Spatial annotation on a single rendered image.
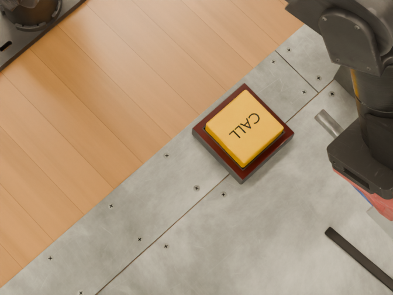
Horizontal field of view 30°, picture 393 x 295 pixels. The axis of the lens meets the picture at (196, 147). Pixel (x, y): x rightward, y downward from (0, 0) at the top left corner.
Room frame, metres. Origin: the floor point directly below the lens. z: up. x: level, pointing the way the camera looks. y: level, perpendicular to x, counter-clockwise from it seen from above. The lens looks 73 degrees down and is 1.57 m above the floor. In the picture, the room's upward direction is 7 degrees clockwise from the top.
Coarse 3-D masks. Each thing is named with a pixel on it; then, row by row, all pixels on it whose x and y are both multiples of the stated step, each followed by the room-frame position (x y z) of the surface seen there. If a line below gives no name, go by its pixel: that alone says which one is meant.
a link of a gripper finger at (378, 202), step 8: (336, 168) 0.17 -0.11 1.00; (344, 176) 0.16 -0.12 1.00; (352, 176) 0.16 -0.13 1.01; (352, 184) 0.16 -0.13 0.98; (360, 184) 0.15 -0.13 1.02; (368, 184) 0.15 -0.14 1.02; (368, 192) 0.15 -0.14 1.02; (376, 200) 0.14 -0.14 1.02; (384, 200) 0.14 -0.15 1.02; (392, 200) 0.14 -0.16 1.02; (376, 208) 0.15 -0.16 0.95; (384, 208) 0.15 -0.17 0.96; (392, 208) 0.13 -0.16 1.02; (384, 216) 0.14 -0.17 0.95; (392, 216) 0.14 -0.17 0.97
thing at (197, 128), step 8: (240, 88) 0.30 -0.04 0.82; (248, 88) 0.30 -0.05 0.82; (232, 96) 0.29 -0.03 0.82; (256, 96) 0.29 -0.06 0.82; (224, 104) 0.28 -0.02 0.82; (264, 104) 0.28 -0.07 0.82; (216, 112) 0.27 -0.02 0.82; (272, 112) 0.27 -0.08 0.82; (208, 120) 0.26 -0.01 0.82; (280, 120) 0.27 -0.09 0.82; (200, 128) 0.25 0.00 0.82; (288, 128) 0.26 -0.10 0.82; (208, 136) 0.24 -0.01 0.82; (288, 136) 0.25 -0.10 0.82; (208, 144) 0.23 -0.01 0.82; (216, 144) 0.23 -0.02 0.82; (280, 144) 0.24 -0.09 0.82; (216, 152) 0.22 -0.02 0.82; (224, 152) 0.22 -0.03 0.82; (264, 152) 0.23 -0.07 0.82; (272, 152) 0.23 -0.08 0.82; (224, 160) 0.21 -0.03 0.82; (232, 160) 0.22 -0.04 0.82; (256, 160) 0.22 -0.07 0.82; (232, 168) 0.21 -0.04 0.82; (248, 168) 0.21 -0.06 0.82; (240, 176) 0.20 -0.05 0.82
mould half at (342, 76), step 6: (342, 66) 0.33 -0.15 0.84; (336, 72) 0.33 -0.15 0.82; (342, 72) 0.33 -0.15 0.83; (348, 72) 0.32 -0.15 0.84; (336, 78) 0.33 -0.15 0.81; (342, 78) 0.33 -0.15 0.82; (348, 78) 0.32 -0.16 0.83; (342, 84) 0.32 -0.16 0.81; (348, 84) 0.32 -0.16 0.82; (348, 90) 0.32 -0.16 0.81; (354, 96) 0.31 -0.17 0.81
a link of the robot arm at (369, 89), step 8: (392, 64) 0.20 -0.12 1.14; (352, 72) 0.21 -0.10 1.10; (360, 72) 0.20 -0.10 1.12; (384, 72) 0.20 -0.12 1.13; (392, 72) 0.20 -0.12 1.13; (352, 80) 0.21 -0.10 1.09; (360, 80) 0.20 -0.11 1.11; (368, 80) 0.20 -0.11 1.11; (376, 80) 0.20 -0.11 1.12; (384, 80) 0.20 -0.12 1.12; (392, 80) 0.20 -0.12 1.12; (360, 88) 0.20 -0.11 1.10; (368, 88) 0.20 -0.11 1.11; (376, 88) 0.19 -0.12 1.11; (384, 88) 0.19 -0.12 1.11; (392, 88) 0.19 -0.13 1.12; (360, 96) 0.20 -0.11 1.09; (368, 96) 0.19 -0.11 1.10; (376, 96) 0.19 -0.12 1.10; (384, 96) 0.19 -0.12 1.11; (392, 96) 0.19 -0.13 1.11; (368, 104) 0.19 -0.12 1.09; (376, 104) 0.19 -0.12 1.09; (384, 104) 0.19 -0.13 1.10; (392, 104) 0.19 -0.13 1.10
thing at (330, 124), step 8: (320, 112) 0.23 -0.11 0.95; (320, 120) 0.23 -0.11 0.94; (328, 120) 0.23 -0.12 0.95; (328, 128) 0.22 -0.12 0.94; (336, 128) 0.22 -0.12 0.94; (336, 136) 0.21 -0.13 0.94; (360, 192) 0.17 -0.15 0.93; (368, 200) 0.16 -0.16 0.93; (376, 216) 0.15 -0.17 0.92; (384, 224) 0.14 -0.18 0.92; (392, 224) 0.14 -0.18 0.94; (392, 232) 0.14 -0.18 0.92
